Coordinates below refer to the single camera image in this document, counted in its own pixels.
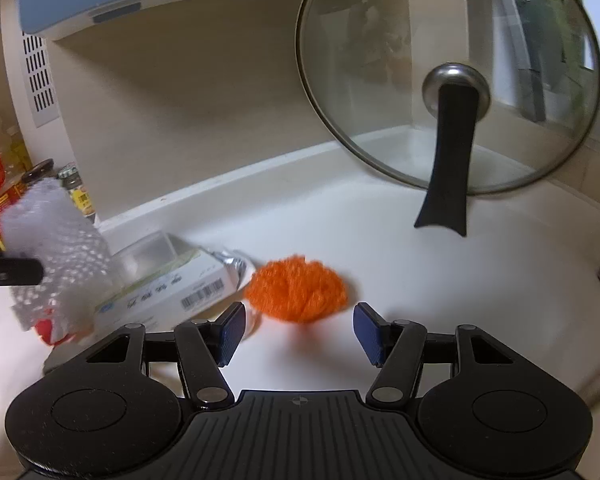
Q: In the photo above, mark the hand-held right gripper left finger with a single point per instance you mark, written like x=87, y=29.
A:
x=231, y=332

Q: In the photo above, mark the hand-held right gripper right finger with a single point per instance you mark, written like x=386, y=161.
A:
x=367, y=332

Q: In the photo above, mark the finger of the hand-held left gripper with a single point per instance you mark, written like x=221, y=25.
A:
x=15, y=269

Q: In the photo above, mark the white foam fruit net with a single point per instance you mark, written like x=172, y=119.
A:
x=55, y=230

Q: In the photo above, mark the orange mesh scrubber ball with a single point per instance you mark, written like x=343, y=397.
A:
x=297, y=287

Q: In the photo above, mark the crumpled silver wrapper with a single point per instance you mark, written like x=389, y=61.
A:
x=232, y=261

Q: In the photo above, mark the red packet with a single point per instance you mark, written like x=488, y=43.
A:
x=47, y=332

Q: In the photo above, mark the white carton box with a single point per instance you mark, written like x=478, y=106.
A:
x=180, y=282

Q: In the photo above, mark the green lid spice jar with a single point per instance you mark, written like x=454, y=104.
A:
x=77, y=195

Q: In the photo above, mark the dark lid jar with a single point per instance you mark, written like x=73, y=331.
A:
x=36, y=170

